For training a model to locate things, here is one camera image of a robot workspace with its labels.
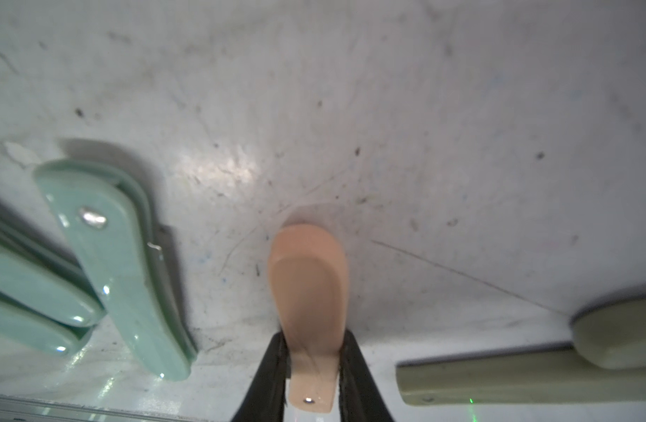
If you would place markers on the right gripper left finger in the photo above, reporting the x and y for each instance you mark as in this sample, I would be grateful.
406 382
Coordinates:
265 399

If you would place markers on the olive fruit knife middle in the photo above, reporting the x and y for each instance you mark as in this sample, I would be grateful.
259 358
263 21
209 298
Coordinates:
613 336

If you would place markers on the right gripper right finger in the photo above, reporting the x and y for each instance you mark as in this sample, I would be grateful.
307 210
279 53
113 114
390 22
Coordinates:
359 397

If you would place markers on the mint fruit knife right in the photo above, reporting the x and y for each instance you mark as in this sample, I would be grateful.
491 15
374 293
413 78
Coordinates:
107 220

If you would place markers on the mint fruit knife left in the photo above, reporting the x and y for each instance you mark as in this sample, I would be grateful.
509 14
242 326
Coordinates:
36 331

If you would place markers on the olive fruit knife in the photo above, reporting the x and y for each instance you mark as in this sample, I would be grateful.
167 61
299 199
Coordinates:
550 377
613 336

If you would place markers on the olive fruit knife bottom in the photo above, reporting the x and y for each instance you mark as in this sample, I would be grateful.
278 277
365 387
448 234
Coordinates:
550 377

